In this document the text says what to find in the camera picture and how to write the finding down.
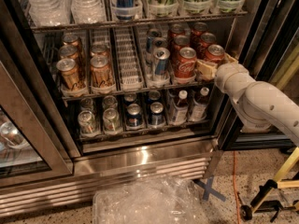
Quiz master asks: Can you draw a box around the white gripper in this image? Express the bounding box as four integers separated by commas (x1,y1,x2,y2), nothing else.
196,53,255,102

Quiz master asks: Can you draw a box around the coke can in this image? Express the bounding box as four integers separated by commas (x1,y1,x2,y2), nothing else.
191,22,208,49
204,44,225,63
174,47,197,78
196,32,217,59
172,35,190,63
167,23,185,44

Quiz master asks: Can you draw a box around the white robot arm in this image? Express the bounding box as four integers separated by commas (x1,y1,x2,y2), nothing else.
195,60,299,147

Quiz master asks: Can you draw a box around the right fridge glass door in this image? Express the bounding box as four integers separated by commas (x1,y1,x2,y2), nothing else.
214,0,299,151

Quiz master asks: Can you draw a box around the front blue silver can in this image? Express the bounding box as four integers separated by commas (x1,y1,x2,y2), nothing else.
152,48,170,80

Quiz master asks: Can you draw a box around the blue silver can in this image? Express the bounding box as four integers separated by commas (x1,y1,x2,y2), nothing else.
152,48,170,80
151,37,168,49
146,28,162,53

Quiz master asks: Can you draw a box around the middle blue silver can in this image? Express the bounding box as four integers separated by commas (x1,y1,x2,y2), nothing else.
151,37,168,49

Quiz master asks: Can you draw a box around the back blue silver can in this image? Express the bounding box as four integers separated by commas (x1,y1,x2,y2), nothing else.
146,28,162,53

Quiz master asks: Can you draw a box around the back right pepsi can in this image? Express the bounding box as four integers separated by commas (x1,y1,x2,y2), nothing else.
147,91,161,105

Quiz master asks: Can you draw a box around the pepsi can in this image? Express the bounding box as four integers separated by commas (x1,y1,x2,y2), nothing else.
127,104,142,127
147,91,161,105
123,93,137,106
149,102,164,126

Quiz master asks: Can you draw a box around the front right pepsi can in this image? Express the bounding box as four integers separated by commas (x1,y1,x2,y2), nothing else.
149,102,164,126

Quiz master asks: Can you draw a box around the back left pepsi can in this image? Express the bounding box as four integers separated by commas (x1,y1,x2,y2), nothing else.
123,93,137,106

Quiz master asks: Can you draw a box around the front left pepsi can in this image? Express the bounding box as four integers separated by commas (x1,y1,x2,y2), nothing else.
127,104,142,127

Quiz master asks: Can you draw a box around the back right clear can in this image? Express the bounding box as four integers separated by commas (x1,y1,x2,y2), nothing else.
102,95,118,110

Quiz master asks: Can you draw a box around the clear can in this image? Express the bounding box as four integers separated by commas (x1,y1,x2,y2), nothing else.
103,108,121,132
79,97,96,114
102,95,118,110
78,110,98,134

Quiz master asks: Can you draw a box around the red bull can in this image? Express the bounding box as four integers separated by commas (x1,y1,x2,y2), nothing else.
115,0,135,21

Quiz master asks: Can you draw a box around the front right gold can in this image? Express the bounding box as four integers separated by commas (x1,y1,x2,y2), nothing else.
90,55,114,88

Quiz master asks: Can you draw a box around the gold can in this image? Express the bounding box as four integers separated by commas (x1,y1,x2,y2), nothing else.
90,44,110,58
59,45,81,65
56,58,85,91
62,34,82,51
90,55,114,88

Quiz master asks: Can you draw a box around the stainless steel display fridge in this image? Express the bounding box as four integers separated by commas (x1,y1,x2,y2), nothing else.
0,0,299,218

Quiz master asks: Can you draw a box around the front right clear can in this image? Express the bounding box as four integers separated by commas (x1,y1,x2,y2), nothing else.
103,108,121,132

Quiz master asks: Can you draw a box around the back right gold can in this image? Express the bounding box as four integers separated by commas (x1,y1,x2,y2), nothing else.
90,44,110,58

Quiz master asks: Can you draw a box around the back left clear can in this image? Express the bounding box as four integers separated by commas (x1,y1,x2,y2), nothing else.
79,97,96,114

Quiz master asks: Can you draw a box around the front left clear can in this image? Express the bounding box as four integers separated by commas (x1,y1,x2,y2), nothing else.
78,110,98,134

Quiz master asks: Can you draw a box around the middle left gold can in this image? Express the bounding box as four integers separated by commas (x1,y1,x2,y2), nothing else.
59,45,81,65

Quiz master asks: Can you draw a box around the back left gold can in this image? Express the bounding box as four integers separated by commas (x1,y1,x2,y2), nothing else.
62,34,82,51

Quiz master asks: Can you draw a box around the front left gold can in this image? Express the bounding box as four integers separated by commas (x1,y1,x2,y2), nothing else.
56,58,85,91

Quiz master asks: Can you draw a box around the right white cap bottle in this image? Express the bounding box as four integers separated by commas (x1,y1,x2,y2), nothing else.
188,87,209,122

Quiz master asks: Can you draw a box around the white cap bottle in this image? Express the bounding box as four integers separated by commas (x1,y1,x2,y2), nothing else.
170,90,189,125
188,87,209,122

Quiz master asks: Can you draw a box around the left white cap bottle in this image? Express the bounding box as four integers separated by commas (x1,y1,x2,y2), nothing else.
170,90,189,125

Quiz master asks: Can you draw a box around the blue tape cross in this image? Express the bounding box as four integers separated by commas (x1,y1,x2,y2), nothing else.
193,176,226,202

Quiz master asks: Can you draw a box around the right clear water bottle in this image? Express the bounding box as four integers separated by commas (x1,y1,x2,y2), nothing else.
71,0,107,24

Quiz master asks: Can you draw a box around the clear water bottle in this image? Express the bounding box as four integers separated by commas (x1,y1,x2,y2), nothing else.
29,0,71,27
71,0,107,24

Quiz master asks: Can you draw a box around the clear plastic bin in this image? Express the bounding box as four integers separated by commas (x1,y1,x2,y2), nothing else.
93,176,198,224

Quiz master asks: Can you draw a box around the yellow black wheeled stand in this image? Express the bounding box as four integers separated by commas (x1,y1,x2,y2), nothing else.
240,147,299,222

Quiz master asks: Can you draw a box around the left clear water bottle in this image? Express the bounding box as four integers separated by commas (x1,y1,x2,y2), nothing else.
29,0,71,27

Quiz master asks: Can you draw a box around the orange power cable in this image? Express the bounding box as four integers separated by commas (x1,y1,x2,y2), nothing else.
232,150,242,224

